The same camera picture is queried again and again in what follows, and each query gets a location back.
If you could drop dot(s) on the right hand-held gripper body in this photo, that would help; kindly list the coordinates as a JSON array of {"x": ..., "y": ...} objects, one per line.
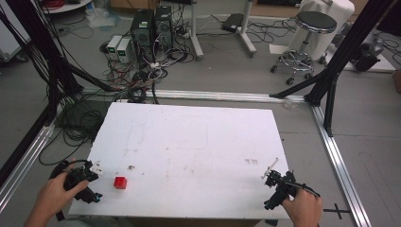
[{"x": 282, "y": 184}]

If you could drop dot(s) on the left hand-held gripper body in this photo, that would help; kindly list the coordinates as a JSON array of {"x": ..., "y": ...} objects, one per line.
[{"x": 73, "y": 177}]

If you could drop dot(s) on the red cube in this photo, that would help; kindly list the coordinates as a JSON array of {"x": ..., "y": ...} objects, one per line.
[{"x": 120, "y": 183}]

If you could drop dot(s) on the person's left hand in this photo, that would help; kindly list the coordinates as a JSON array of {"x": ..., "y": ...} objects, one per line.
[{"x": 53, "y": 197}]

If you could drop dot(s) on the person's right hand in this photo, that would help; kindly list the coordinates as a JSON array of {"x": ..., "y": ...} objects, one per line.
[{"x": 303, "y": 208}]

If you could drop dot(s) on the white power supply unit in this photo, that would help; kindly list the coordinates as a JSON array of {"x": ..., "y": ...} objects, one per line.
[
  {"x": 124, "y": 50},
  {"x": 113, "y": 45}
]

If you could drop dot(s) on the white stand leg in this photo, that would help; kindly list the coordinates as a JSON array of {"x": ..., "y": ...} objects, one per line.
[
  {"x": 196, "y": 34},
  {"x": 247, "y": 31}
]

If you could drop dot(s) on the black computer tower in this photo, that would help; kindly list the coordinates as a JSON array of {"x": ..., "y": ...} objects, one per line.
[
  {"x": 164, "y": 26},
  {"x": 142, "y": 33}
]

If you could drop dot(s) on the black round stool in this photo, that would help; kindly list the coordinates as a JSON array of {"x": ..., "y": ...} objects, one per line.
[{"x": 310, "y": 28}]

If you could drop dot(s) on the black machine on white board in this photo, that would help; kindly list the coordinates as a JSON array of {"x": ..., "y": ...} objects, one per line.
[{"x": 367, "y": 55}]

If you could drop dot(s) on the black flat device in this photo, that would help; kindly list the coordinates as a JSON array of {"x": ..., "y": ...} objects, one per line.
[{"x": 232, "y": 22}]

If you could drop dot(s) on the clear plastic bag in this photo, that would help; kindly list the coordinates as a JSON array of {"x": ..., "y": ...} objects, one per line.
[{"x": 101, "y": 17}]

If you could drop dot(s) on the white panel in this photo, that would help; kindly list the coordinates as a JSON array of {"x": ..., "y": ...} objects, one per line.
[{"x": 11, "y": 31}]

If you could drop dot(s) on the white round table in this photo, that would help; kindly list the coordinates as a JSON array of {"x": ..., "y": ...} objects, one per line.
[{"x": 67, "y": 5}]

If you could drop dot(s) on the black monitor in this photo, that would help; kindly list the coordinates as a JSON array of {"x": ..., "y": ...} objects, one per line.
[{"x": 391, "y": 17}]

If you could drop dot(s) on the aluminium frame rail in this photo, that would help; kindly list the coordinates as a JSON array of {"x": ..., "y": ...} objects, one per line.
[
  {"x": 25, "y": 164},
  {"x": 339, "y": 164},
  {"x": 220, "y": 95}
]

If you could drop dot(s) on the black frame bar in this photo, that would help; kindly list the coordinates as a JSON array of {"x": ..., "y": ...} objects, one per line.
[{"x": 22, "y": 148}]

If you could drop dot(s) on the black upright frame post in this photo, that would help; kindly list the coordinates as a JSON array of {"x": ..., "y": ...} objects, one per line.
[{"x": 330, "y": 107}]

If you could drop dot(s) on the black frame brace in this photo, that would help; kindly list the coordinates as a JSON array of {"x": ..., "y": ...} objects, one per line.
[{"x": 299, "y": 85}]

